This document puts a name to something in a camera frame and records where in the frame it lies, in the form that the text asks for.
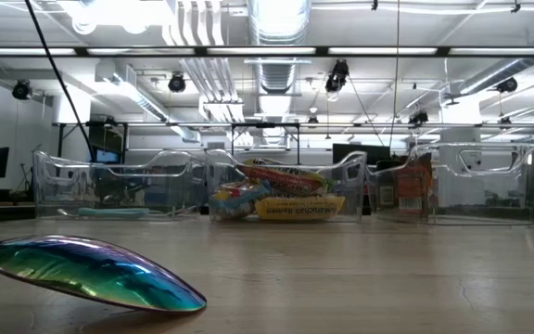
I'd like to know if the green-edged ramen pack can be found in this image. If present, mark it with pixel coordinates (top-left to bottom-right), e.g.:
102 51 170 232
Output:
236 157 334 196

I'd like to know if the beef flavor ramen pack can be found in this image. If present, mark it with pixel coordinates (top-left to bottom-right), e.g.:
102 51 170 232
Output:
209 179 272 221

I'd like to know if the yellow chicken ramen pack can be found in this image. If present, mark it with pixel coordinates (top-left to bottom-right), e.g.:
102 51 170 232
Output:
253 194 346 222

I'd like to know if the spice jar with black lid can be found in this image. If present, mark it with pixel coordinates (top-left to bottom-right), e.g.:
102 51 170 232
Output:
375 160 401 219

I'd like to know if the orange taco seasoning packet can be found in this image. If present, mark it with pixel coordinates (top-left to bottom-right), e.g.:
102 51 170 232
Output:
394 152 434 215

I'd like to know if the spoon with teal handle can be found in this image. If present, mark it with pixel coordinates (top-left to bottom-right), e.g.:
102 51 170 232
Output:
57 206 151 220

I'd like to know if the iridescent spoon with green handle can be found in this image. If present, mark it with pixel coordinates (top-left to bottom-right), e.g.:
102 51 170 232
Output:
0 235 208 313

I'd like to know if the clear plastic bin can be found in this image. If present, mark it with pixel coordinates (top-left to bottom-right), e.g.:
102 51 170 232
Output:
204 148 369 224
366 142 534 226
32 148 209 221

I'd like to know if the wide black monitor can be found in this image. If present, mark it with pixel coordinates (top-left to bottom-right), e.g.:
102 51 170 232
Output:
332 143 392 166

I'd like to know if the black ceiling spotlight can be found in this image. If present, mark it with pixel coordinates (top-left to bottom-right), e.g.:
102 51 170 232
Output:
324 58 350 94
408 109 430 126
11 79 32 101
496 76 519 94
168 72 187 94

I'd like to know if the silver ventilation duct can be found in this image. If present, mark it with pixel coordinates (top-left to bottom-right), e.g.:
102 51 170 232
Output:
247 0 312 94

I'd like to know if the thin hanging wire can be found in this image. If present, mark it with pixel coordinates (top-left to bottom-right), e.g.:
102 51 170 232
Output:
388 0 401 149

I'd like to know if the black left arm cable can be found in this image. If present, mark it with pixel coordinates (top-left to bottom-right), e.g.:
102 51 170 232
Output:
24 0 95 162

